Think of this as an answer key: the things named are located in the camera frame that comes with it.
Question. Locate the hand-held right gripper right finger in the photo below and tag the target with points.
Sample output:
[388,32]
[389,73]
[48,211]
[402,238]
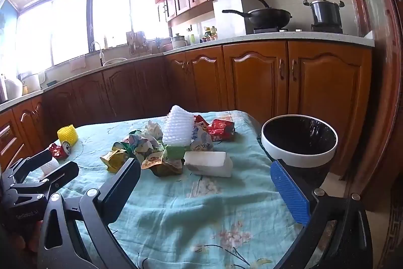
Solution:
[289,193]

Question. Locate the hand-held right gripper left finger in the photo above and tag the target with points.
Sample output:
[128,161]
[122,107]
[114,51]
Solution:
[122,184]

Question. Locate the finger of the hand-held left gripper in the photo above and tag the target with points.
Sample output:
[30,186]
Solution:
[31,162]
[59,174]

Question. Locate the small white foam net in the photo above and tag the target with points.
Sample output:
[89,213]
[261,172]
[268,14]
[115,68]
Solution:
[50,166]

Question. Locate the white rimmed bin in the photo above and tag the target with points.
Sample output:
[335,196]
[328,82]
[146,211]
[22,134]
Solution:
[299,161]

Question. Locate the crushed green can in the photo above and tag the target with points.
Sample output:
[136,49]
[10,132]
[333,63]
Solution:
[121,146]

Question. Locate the red snack wrapper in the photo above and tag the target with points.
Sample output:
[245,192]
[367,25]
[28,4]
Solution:
[222,130]

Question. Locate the crushed red can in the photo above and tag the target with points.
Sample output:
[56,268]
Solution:
[61,151]

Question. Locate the yellow snack wrapper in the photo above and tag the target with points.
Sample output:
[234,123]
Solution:
[113,160]

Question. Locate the yellow foam net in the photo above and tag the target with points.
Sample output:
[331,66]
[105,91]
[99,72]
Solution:
[67,134]

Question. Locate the brown orange snack wrapper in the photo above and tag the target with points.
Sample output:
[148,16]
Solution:
[160,166]

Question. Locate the crumpled white green wrapper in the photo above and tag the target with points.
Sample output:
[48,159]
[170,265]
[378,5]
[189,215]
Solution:
[141,146]

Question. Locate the green box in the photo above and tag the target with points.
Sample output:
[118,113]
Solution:
[174,151]

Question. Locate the crumpled white paper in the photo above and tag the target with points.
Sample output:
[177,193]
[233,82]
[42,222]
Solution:
[154,130]

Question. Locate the teal floral tablecloth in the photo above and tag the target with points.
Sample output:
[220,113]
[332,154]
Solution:
[189,209]

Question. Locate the white jar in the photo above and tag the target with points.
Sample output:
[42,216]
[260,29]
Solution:
[14,89]

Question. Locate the large white foam net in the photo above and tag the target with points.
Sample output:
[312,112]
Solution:
[178,127]

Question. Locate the white foam block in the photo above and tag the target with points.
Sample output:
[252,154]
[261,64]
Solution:
[207,163]

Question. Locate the dark patterned floor mat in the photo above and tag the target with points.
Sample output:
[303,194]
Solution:
[392,225]

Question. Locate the white hanging cloth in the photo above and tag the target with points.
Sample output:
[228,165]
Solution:
[78,62]

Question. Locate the wooden lower cabinets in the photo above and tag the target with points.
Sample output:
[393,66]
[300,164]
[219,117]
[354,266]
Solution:
[258,73]

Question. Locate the chrome faucet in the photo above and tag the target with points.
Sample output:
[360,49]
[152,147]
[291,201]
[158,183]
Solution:
[100,53]

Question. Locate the kitchen window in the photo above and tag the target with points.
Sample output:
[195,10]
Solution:
[69,29]

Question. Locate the utensil rack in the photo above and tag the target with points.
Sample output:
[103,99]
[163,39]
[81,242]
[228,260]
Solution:
[137,42]

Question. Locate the white lidded pot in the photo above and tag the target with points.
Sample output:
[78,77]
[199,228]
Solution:
[179,42]

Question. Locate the gas stove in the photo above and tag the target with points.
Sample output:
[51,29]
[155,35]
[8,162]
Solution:
[267,30]

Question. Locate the row of condiment bottles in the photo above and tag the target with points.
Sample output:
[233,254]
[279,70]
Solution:
[209,34]

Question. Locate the black wok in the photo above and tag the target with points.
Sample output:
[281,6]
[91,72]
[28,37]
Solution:
[267,17]

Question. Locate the black lidded pot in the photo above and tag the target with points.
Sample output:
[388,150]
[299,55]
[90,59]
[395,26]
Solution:
[326,13]

